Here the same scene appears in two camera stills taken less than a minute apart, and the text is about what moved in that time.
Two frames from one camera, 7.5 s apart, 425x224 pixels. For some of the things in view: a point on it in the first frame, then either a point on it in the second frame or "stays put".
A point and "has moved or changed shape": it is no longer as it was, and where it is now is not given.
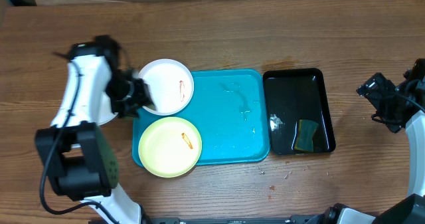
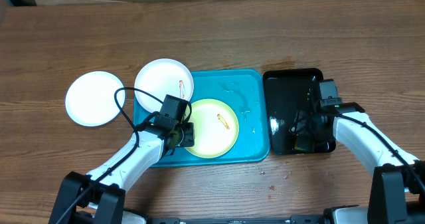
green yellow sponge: x=304 y=140 stays put
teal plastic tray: x=230 y=110 stays put
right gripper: x=387 y=119 → x=305 y=124
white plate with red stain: x=171 y=84 stays put
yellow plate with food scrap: x=170 y=147 has moved or changed shape
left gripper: x=145 y=99 → x=189 y=128
